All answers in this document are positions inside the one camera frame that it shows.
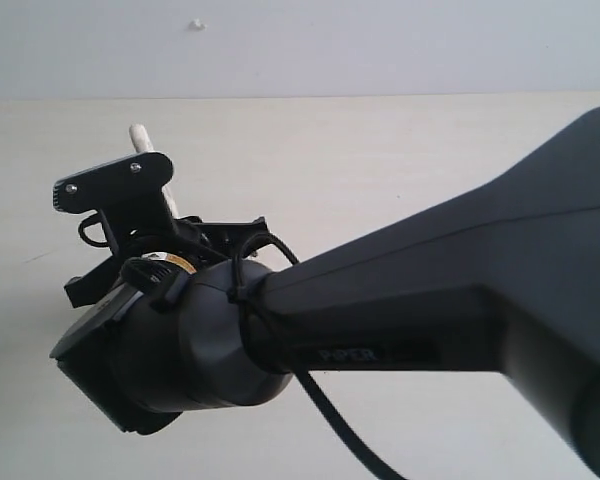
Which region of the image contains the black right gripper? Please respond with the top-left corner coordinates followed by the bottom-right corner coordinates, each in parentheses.
top-left (64, 214), bottom-right (290, 308)

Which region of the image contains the wooden paint brush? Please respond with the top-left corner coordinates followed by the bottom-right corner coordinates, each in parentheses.
top-left (128, 123), bottom-right (180, 219)

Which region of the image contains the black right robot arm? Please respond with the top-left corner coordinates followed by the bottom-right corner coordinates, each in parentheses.
top-left (51, 107), bottom-right (600, 479)

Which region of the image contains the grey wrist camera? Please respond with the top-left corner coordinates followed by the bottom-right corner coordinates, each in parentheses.
top-left (53, 153), bottom-right (176, 253)

